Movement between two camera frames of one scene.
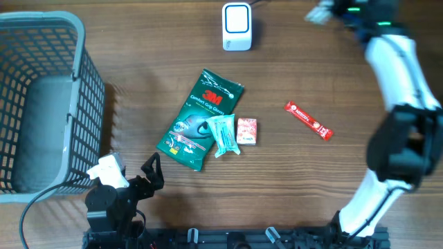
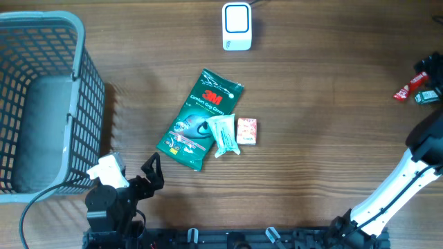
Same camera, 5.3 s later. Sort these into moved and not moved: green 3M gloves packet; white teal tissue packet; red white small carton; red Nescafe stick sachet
Moved: red Nescafe stick sachet
Not moved: red white small carton; green 3M gloves packet; white teal tissue packet
